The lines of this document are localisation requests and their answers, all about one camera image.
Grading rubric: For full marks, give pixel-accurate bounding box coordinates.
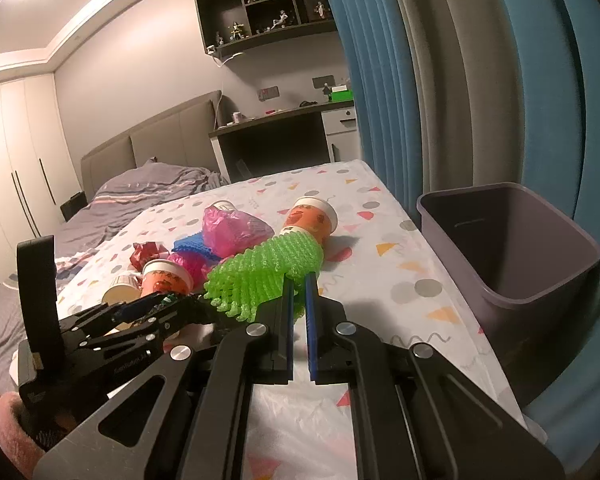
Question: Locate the small pink plastic bag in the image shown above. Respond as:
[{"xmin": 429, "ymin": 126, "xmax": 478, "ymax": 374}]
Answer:
[{"xmin": 167, "ymin": 252, "xmax": 216, "ymax": 291}]

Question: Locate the black chair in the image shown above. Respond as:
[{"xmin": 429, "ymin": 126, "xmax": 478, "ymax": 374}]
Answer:
[{"xmin": 60, "ymin": 192, "xmax": 88, "ymax": 222}]

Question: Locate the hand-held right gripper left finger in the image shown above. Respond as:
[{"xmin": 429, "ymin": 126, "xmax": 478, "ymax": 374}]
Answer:
[{"xmin": 32, "ymin": 277, "xmax": 296, "ymax": 480}]

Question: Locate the blue curtain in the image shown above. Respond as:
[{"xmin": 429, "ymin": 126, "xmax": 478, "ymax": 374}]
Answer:
[
  {"xmin": 312, "ymin": 0, "xmax": 423, "ymax": 231},
  {"xmin": 485, "ymin": 0, "xmax": 600, "ymax": 461}
]

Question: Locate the white drawer cabinet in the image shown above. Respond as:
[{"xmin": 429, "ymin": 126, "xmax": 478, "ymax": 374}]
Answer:
[{"xmin": 322, "ymin": 107, "xmax": 362, "ymax": 163}]

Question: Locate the printed tablecloth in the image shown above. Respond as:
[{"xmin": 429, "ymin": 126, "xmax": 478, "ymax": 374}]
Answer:
[{"xmin": 55, "ymin": 160, "xmax": 526, "ymax": 480}]

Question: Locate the dark wooden desk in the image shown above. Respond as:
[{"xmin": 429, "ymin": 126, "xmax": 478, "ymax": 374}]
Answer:
[{"xmin": 209, "ymin": 100, "xmax": 357, "ymax": 182}]

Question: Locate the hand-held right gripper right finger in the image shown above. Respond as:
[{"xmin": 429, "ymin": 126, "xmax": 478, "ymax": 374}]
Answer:
[{"xmin": 305, "ymin": 271, "xmax": 566, "ymax": 480}]

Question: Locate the large pink plastic bag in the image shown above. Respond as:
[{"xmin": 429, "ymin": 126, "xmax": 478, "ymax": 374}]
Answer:
[{"xmin": 201, "ymin": 205, "xmax": 275, "ymax": 260}]

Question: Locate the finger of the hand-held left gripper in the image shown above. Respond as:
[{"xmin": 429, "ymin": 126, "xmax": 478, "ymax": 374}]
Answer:
[
  {"xmin": 87, "ymin": 300, "xmax": 231, "ymax": 352},
  {"xmin": 60, "ymin": 294, "xmax": 191, "ymax": 335}
]

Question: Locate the white wardrobe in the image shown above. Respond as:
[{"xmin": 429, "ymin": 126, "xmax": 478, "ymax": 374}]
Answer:
[{"xmin": 0, "ymin": 75, "xmax": 81, "ymax": 286}]

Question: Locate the orange paper cup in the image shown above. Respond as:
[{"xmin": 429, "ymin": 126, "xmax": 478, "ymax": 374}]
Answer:
[
  {"xmin": 280, "ymin": 196, "xmax": 339, "ymax": 241},
  {"xmin": 141, "ymin": 259, "xmax": 195, "ymax": 297}
]

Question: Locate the group of shelf figurines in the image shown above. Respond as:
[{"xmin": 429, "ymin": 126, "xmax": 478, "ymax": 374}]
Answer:
[{"xmin": 214, "ymin": 0, "xmax": 333, "ymax": 43}]

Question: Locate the white cable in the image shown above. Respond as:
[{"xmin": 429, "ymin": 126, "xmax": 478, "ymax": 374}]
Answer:
[{"xmin": 211, "ymin": 52, "xmax": 237, "ymax": 127}]

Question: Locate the grey padded headboard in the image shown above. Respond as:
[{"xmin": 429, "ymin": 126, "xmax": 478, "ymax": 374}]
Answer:
[{"xmin": 80, "ymin": 91, "xmax": 223, "ymax": 201}]

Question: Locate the red crumpled wrapper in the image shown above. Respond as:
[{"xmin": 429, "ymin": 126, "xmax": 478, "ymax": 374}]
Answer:
[{"xmin": 129, "ymin": 241, "xmax": 171, "ymax": 271}]

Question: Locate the grey curtain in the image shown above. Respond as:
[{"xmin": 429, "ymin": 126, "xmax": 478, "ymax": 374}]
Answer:
[{"xmin": 385, "ymin": 0, "xmax": 586, "ymax": 221}]

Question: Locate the person's left forearm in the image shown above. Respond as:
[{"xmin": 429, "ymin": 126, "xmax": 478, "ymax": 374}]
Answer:
[{"xmin": 0, "ymin": 392, "xmax": 48, "ymax": 478}]

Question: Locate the grey striped blanket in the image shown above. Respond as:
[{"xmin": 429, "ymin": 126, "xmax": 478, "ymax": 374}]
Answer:
[{"xmin": 0, "ymin": 160, "xmax": 231, "ymax": 396}]

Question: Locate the blue foam net sleeve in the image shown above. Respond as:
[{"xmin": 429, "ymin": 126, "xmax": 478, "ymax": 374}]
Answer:
[{"xmin": 172, "ymin": 232, "xmax": 221, "ymax": 261}]

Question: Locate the dark wall shelf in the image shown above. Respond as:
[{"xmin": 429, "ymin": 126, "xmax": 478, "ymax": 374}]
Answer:
[{"xmin": 194, "ymin": 0, "xmax": 338, "ymax": 57}]

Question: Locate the grey plastic bin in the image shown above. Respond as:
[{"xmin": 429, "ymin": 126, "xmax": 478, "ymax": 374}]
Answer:
[{"xmin": 416, "ymin": 182, "xmax": 600, "ymax": 406}]

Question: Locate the green foam net sleeve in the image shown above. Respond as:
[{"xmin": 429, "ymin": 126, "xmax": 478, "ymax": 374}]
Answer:
[{"xmin": 203, "ymin": 232, "xmax": 326, "ymax": 323}]

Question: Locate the white grid-print paper cup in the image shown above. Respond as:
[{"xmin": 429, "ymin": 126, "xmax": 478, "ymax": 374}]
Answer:
[{"xmin": 101, "ymin": 271, "xmax": 143, "ymax": 307}]

